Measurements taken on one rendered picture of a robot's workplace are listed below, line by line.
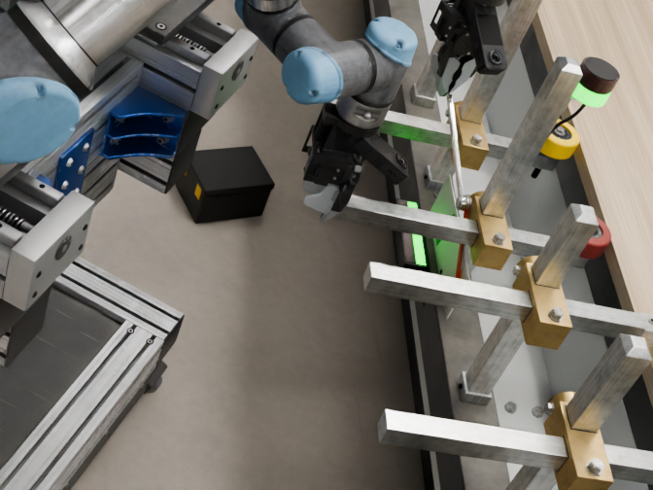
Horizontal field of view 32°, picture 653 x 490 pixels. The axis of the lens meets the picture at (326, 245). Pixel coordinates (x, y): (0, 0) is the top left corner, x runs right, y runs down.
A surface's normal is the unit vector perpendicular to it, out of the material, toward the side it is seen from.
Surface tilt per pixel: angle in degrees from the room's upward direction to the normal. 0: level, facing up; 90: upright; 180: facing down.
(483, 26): 29
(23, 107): 95
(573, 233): 90
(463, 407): 0
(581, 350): 90
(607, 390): 90
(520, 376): 0
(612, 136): 0
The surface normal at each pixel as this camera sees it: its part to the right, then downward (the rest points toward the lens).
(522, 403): 0.30, -0.69
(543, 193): -0.95, -0.18
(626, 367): 0.04, 0.69
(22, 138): 0.48, 0.76
